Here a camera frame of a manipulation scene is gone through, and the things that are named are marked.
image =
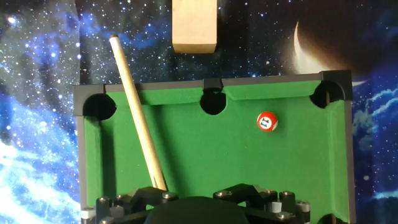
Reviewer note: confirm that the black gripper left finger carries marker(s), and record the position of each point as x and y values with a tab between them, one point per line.
143	196

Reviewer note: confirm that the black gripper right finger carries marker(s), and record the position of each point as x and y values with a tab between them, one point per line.
245	191

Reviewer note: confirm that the red striped pool ball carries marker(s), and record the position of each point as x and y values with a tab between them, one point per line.
267	121

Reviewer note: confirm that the wooden pool cue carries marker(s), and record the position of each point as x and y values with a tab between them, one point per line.
136	115

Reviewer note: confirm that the mini green pool table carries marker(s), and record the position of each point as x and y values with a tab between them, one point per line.
217	149

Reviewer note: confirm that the galaxy and forest printed cloth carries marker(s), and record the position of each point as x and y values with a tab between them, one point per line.
37	93

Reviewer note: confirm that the wooden cube block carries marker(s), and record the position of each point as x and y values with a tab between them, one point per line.
194	25

